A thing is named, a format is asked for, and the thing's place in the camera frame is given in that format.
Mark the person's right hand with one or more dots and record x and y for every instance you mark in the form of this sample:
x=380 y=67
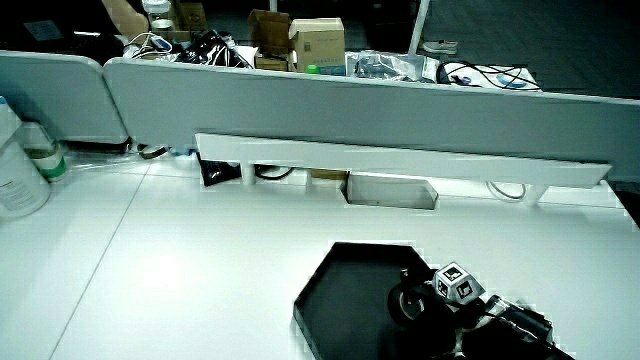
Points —
x=457 y=286

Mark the black tape roll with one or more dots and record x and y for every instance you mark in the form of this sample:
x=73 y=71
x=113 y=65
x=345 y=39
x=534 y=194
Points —
x=411 y=306

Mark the black hexagonal plate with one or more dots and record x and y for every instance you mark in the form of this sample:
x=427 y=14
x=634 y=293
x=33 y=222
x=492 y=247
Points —
x=350 y=305

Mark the person's right forearm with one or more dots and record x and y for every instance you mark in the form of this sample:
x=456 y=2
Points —
x=517 y=334

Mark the another person's forearm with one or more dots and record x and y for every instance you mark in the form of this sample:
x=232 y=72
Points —
x=127 y=20

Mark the white desk shelf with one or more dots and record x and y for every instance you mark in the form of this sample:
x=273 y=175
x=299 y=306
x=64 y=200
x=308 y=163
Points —
x=400 y=159

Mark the long grey desk partition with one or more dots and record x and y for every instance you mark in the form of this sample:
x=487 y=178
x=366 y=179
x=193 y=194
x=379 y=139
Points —
x=350 y=110

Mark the white paper sheet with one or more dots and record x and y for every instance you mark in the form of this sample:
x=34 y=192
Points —
x=525 y=79

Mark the clear plastic bag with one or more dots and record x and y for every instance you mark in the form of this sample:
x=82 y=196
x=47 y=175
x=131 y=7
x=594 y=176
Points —
x=385 y=65

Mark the white shoe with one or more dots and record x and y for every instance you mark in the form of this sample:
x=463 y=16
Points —
x=440 y=47

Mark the green round cap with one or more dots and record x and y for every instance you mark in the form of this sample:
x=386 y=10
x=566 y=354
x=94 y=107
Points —
x=312 y=69

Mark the white pole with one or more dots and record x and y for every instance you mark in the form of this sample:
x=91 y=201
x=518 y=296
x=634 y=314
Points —
x=419 y=27

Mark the black glossy pouch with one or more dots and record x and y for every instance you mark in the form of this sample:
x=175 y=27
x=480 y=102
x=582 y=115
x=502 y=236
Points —
x=217 y=172

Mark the pale cardboard box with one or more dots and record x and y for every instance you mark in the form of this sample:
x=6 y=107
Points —
x=320 y=47

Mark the small flat cardboard box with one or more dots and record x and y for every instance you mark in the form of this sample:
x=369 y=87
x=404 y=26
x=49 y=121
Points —
x=271 y=63

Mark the open brown cardboard box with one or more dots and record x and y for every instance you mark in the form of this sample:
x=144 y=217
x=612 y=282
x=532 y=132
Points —
x=269 y=31

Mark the black bag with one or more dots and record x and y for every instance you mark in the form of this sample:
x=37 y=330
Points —
x=210 y=50

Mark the clear glass jar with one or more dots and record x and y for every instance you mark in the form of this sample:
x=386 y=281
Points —
x=157 y=12

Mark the white cup with green band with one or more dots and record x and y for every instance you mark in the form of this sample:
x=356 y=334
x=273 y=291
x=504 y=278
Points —
x=47 y=155

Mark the short grey desk partition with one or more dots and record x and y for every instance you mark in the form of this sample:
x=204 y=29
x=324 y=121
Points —
x=60 y=95

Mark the large white plastic bottle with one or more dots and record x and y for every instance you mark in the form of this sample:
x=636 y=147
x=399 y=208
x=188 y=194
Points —
x=17 y=175

